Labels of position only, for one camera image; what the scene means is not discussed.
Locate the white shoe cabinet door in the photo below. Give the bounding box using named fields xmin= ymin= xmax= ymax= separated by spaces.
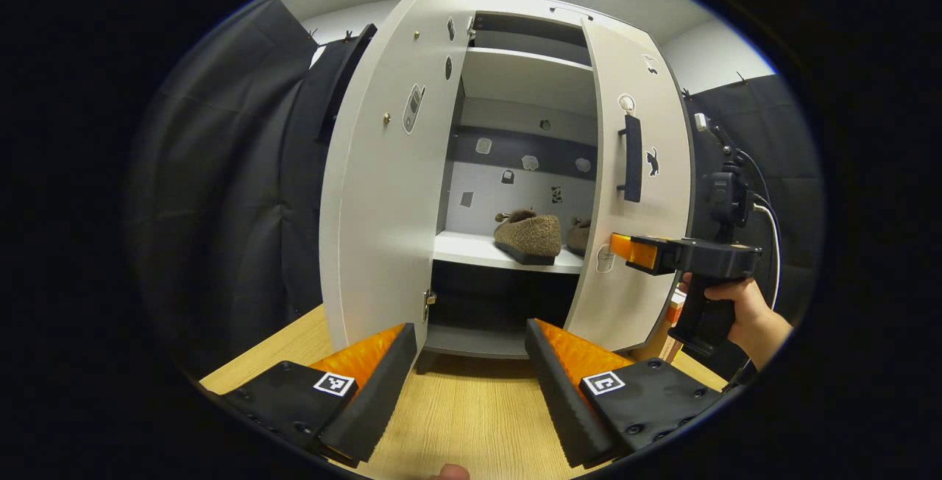
xmin=563 ymin=18 xmax=694 ymax=353
xmin=319 ymin=0 xmax=475 ymax=354

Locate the brown fuzzy shoe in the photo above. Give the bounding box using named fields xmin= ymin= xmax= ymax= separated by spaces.
xmin=493 ymin=208 xmax=563 ymax=267
xmin=564 ymin=216 xmax=592 ymax=258

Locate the white shoe cabinet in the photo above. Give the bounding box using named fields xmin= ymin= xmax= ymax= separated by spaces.
xmin=419 ymin=0 xmax=696 ymax=359

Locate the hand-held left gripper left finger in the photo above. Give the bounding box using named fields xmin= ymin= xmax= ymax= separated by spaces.
xmin=221 ymin=322 xmax=418 ymax=468

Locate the black door handle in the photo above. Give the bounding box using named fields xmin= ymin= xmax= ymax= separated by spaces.
xmin=316 ymin=22 xmax=378 ymax=146
xmin=617 ymin=114 xmax=643 ymax=203

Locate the black cable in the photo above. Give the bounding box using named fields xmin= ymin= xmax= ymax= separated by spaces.
xmin=725 ymin=138 xmax=773 ymax=208

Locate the orange and white book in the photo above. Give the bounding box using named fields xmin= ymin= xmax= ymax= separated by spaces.
xmin=660 ymin=287 xmax=687 ymax=364

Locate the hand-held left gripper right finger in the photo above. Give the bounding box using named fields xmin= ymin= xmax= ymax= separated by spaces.
xmin=524 ymin=318 xmax=726 ymax=470

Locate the white cable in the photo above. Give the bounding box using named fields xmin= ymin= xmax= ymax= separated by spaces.
xmin=751 ymin=200 xmax=782 ymax=311

